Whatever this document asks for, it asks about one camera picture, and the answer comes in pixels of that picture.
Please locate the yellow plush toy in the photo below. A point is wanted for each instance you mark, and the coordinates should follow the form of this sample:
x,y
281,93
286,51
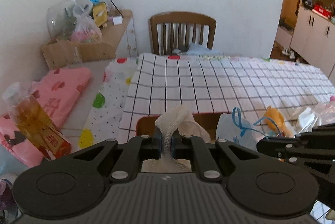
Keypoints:
x,y
276,122

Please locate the orange liquid bottle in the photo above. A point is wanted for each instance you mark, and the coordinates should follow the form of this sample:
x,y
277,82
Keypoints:
x,y
33,122

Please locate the white polka dot cloth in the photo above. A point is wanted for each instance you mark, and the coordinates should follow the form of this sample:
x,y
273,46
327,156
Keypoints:
x,y
107,109

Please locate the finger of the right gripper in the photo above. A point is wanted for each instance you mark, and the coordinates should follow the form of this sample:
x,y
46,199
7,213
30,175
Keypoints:
x,y
320,135
313,154

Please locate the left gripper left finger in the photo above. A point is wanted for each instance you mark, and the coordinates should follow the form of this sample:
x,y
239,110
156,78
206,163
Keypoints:
x,y
128,158

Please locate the pink folded cloth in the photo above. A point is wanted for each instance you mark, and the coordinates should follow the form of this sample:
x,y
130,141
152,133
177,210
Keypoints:
x,y
56,93

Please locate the brown wooden chair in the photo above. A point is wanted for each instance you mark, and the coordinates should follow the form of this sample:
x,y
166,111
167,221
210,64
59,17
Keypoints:
x,y
177,30

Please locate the white blue drawstring pouch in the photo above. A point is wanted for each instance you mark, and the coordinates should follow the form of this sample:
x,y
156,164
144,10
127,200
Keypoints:
x,y
232,127

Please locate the clear plastic bag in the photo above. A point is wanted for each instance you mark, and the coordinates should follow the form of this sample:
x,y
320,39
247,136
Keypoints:
x,y
86,30

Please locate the red tin box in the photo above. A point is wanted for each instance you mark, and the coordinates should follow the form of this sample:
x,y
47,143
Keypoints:
x,y
198,124

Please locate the black white checkered tablecloth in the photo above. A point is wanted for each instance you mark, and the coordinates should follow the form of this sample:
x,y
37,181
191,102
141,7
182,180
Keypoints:
x,y
217,85

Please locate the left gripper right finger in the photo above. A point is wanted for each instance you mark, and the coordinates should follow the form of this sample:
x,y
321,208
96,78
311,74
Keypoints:
x,y
195,150

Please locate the white mesh cloth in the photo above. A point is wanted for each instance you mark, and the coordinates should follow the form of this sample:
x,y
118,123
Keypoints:
x,y
166,164

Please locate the white cabinet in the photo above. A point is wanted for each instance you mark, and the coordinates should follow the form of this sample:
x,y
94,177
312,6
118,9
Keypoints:
x,y
306,31

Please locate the yellow toy clock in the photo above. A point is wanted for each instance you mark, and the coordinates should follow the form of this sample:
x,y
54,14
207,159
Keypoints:
x,y
100,14

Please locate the glass bowl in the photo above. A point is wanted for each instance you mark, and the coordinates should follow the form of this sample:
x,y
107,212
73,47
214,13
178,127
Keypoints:
x,y
60,20

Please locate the light blue cloth on chair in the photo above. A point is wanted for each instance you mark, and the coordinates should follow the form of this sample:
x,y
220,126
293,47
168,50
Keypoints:
x,y
194,49

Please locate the cardboard box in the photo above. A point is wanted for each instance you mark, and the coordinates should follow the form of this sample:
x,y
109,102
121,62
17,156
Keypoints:
x,y
63,53

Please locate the wooden side desk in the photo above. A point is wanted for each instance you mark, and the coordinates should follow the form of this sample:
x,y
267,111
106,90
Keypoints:
x,y
119,41

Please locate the small white box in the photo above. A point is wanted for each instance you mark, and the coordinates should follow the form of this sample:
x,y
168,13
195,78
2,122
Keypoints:
x,y
117,20

